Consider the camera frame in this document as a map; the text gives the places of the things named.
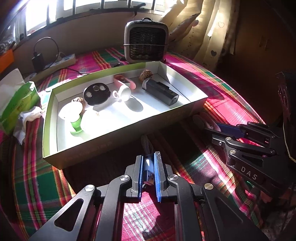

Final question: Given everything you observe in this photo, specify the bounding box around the black rectangular device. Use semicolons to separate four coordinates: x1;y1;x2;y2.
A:
142;78;179;106

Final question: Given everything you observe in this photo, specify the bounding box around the brown walnut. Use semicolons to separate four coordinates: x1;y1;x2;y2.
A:
139;70;153;82
71;97;86;111

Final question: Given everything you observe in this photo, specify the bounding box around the white green cardboard box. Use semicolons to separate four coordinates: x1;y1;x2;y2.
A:
43;62;207;169

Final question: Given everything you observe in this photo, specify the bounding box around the white green round stand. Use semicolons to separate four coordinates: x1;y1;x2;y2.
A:
58;101;84;134

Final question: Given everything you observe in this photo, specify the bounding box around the black round disc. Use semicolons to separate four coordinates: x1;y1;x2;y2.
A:
83;82;111;106

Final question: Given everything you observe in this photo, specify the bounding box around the plaid pink green cloth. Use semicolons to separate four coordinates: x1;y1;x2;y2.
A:
1;53;262;240

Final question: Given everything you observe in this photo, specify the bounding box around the crumpled white tissue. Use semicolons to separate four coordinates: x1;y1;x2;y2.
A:
13;106;45;145

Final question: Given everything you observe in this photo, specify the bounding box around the cream heart curtain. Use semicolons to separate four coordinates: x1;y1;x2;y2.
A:
160;0;240;71

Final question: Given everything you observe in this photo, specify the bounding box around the small white desk fan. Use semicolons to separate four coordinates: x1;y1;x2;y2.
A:
123;18;169;63

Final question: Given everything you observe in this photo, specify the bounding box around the green tissue pack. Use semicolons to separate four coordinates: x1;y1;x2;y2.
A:
0;68;40;135

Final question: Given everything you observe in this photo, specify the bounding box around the white power strip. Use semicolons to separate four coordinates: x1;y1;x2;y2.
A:
24;54;76;83

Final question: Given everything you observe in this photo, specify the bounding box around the orange box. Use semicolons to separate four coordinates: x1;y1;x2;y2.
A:
0;49;14;73

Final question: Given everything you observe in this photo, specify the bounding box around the black charger with cable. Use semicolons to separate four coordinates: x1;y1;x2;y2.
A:
32;36;91;75

